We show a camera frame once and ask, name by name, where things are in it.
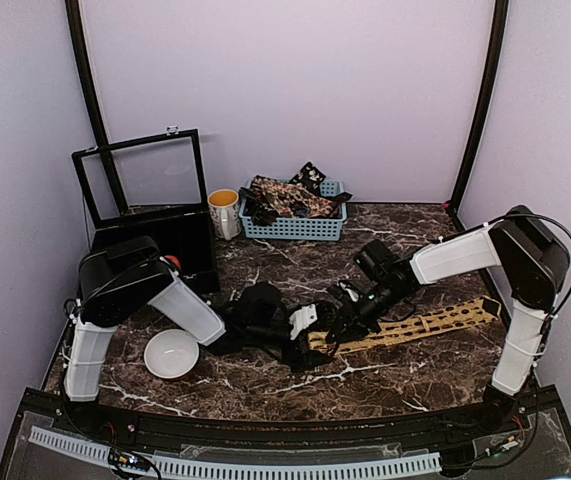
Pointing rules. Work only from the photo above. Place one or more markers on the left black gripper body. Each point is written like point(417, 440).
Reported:
point(291, 356)

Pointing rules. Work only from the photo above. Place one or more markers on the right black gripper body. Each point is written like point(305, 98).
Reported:
point(366, 315)

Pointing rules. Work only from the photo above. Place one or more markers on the yellow beetle-pattern tie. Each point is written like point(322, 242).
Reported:
point(477, 312)

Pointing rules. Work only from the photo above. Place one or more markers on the white bowl orange outside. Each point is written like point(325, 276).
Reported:
point(171, 354)

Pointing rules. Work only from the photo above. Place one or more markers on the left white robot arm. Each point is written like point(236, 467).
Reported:
point(119, 280)

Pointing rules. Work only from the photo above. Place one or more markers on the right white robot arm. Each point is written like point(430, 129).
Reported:
point(535, 263)

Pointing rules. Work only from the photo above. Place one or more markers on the light blue plastic basket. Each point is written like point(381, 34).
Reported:
point(295, 228)

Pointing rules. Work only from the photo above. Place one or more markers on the rolled orange black tie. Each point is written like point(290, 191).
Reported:
point(173, 262)

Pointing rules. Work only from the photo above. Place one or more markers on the floral patterned tie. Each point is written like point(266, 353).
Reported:
point(269, 199)

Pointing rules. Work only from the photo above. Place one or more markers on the black floral tie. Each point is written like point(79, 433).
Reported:
point(309, 177)

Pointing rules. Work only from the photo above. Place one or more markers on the white mug yellow inside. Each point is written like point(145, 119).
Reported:
point(224, 207)

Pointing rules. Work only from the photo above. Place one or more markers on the black display box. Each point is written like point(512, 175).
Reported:
point(154, 186)

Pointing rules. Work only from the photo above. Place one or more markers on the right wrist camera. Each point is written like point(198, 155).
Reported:
point(376, 260)

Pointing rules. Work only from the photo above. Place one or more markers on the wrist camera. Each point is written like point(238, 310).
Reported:
point(376, 260)
point(260, 305)

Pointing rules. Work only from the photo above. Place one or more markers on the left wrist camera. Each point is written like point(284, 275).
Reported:
point(260, 305)

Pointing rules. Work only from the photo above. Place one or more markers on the right black frame post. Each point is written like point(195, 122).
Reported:
point(488, 78)

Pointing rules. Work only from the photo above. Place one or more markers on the black frame post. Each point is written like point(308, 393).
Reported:
point(84, 70)
point(488, 78)

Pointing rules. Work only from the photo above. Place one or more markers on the white cable duct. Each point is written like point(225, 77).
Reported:
point(166, 467)

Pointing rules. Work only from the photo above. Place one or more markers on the black front rail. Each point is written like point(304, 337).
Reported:
point(448, 429)

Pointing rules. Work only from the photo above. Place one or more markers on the left black frame post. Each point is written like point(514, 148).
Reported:
point(84, 70)

